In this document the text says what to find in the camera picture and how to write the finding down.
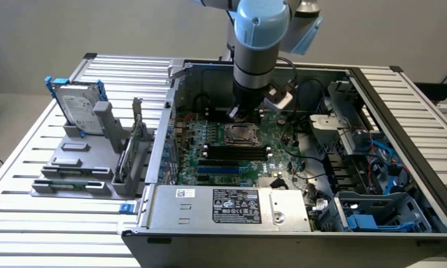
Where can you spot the round coin cell battery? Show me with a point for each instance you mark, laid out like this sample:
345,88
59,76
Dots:
282,121

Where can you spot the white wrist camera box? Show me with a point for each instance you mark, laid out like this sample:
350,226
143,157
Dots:
280,102

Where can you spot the blue disk bay latch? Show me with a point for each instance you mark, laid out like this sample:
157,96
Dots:
361,222

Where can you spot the silver chipset heat sink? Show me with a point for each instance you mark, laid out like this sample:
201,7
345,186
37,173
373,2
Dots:
270,183

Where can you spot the black expansion slot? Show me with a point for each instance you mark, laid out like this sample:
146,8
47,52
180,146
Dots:
218,163

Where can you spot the green motherboard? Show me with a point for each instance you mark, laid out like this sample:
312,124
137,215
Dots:
254,169

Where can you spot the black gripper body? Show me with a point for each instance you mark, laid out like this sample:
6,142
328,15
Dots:
249,100

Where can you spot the black RAM slot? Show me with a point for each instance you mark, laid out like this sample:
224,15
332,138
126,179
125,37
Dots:
237,149
237,146
237,156
237,153

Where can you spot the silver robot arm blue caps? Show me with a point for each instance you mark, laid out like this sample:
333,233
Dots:
254,56

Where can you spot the grey disk bay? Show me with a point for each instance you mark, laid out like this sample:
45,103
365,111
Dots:
396,206

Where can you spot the open black PC case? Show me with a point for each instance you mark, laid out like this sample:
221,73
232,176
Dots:
246,251

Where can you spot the CPU socket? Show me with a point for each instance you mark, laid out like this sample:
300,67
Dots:
242,135

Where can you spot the grey parts rack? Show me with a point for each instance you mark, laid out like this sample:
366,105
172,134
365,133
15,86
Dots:
97,156

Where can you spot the grey metal drive cage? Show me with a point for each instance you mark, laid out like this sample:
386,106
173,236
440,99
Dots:
328,125

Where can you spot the blue table clamp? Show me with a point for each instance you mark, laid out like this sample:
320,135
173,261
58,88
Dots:
127,208

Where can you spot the silver power supply unit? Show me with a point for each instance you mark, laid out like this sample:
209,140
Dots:
194,212

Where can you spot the blue disk carrier frame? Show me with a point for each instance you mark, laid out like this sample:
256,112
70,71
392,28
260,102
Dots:
57,81

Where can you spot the green RAM stick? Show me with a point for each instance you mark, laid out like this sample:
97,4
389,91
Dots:
67,185

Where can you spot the green graphics card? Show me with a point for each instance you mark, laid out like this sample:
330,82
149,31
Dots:
137,131

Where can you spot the silver hard disk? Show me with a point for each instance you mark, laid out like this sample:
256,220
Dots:
78,106

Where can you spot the blue expansion slot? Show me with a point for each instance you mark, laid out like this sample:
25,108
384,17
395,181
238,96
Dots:
218,169

